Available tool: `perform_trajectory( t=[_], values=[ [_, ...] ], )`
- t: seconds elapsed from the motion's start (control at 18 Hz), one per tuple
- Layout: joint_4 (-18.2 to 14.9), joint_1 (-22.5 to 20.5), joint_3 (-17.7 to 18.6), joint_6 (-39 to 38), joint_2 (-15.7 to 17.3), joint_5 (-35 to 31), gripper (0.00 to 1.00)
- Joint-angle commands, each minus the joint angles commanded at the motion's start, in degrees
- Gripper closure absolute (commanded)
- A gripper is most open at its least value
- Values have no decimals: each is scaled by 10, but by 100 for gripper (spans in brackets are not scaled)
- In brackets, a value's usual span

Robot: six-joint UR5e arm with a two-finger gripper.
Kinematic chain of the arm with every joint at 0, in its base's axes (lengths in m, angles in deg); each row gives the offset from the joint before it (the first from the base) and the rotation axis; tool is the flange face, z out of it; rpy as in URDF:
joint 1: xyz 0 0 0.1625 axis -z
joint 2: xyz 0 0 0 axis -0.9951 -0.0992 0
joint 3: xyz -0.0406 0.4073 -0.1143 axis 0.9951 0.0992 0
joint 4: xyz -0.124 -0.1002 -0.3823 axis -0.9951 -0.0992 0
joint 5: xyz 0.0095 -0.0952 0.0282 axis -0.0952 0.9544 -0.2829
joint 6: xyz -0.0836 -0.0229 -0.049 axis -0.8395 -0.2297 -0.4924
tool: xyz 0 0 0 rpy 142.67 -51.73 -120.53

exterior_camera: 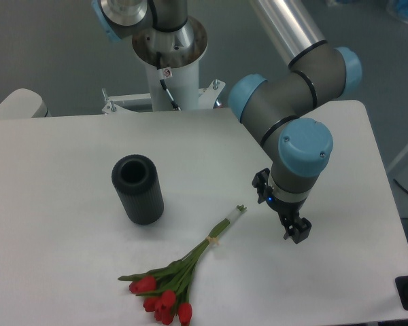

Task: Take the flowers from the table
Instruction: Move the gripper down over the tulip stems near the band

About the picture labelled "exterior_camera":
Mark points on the white rounded side table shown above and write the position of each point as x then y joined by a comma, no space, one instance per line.
23,104

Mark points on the red tulip bouquet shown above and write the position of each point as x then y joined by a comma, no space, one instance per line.
166,291

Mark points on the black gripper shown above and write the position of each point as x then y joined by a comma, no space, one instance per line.
287,205

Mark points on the clear bag with blue items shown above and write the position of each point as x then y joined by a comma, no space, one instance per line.
398,9

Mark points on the black ribbed cylindrical vase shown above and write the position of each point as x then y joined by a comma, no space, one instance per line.
136,182

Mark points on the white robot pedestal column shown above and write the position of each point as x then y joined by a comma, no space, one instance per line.
171,61

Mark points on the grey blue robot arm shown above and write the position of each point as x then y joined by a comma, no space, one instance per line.
274,113

